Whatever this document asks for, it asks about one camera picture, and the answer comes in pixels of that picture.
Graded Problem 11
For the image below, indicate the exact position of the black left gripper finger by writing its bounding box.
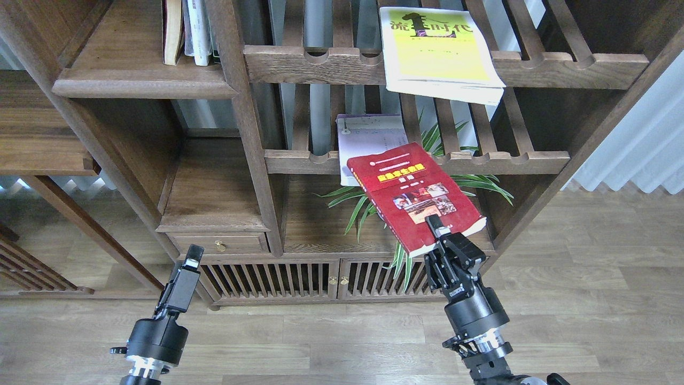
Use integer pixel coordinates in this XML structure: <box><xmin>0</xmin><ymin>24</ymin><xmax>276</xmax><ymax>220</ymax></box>
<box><xmin>183</xmin><ymin>244</ymin><xmax>205</xmax><ymax>270</ymax></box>

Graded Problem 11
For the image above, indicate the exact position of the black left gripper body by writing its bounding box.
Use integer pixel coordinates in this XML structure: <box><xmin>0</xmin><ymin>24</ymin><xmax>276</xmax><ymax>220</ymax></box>
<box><xmin>126</xmin><ymin>265</ymin><xmax>200</xmax><ymax>369</ymax></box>

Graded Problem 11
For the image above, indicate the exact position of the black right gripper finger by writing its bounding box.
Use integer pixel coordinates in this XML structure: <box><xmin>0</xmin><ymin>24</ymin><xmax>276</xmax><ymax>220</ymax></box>
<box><xmin>425</xmin><ymin>214</ymin><xmax>452</xmax><ymax>239</ymax></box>

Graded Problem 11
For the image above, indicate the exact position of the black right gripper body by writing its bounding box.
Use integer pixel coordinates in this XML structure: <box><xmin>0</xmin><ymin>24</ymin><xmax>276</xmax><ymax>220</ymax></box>
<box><xmin>425</xmin><ymin>233</ymin><xmax>510</xmax><ymax>340</ymax></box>

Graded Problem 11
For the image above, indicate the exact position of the red cover book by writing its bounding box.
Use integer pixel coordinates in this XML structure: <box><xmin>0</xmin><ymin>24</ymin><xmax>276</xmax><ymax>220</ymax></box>
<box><xmin>347</xmin><ymin>142</ymin><xmax>486</xmax><ymax>257</ymax></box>

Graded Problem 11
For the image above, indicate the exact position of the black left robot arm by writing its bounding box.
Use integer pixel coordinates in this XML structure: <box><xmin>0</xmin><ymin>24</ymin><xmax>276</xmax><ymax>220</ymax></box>
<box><xmin>110</xmin><ymin>244</ymin><xmax>204</xmax><ymax>384</ymax></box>

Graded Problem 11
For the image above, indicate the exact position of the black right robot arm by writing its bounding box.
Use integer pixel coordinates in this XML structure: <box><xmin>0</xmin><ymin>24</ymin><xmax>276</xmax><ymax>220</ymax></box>
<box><xmin>425</xmin><ymin>215</ymin><xmax>568</xmax><ymax>384</ymax></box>

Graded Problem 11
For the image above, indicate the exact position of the wooden side shelf unit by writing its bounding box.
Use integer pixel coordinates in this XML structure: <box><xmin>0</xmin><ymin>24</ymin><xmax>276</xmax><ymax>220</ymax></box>
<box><xmin>1</xmin><ymin>70</ymin><xmax>170</xmax><ymax>299</ymax></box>

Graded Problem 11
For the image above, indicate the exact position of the brass drawer knob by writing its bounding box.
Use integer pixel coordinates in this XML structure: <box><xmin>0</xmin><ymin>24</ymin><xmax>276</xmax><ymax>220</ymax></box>
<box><xmin>214</xmin><ymin>240</ymin><xmax>227</xmax><ymax>253</ymax></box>

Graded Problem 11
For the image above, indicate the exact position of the pale purple book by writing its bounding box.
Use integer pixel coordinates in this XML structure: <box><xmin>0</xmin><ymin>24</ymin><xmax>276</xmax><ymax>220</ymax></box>
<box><xmin>336</xmin><ymin>114</ymin><xmax>408</xmax><ymax>186</ymax></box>

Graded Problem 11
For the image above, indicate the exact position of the dark wooden bookshelf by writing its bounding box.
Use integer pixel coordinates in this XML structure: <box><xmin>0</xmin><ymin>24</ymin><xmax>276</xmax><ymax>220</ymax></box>
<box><xmin>2</xmin><ymin>1</ymin><xmax>682</xmax><ymax>305</ymax></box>

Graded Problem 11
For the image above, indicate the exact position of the yellow cover book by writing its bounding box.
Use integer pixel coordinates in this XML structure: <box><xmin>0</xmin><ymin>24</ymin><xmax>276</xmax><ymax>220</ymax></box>
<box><xmin>379</xmin><ymin>6</ymin><xmax>505</xmax><ymax>105</ymax></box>

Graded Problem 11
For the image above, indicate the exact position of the green spine upright book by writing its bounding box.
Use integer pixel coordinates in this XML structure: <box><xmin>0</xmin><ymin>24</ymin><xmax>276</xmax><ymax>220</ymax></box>
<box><xmin>209</xmin><ymin>32</ymin><xmax>221</xmax><ymax>64</ymax></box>

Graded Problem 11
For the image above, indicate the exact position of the white curtain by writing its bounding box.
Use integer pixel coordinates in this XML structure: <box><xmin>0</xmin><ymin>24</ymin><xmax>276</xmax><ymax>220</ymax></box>
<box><xmin>563</xmin><ymin>53</ymin><xmax>683</xmax><ymax>194</ymax></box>

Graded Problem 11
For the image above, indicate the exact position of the tan spine upright book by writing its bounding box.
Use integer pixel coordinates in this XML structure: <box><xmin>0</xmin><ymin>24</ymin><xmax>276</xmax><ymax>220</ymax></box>
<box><xmin>162</xmin><ymin>0</ymin><xmax>185</xmax><ymax>66</ymax></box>

